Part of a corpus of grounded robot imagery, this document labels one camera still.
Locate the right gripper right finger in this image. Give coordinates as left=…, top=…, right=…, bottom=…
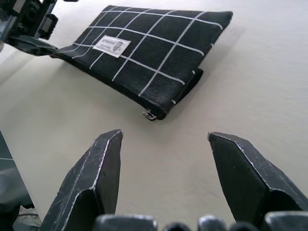
left=207, top=131, right=308, bottom=224

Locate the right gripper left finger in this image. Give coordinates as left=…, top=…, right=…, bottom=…
left=39, top=128, right=125, bottom=231

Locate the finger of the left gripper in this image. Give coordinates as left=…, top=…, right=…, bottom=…
left=7, top=36, right=59, bottom=52
left=24, top=49, right=62, bottom=59

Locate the black grid pencil pouch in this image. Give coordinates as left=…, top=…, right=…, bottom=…
left=49, top=4, right=234, bottom=122

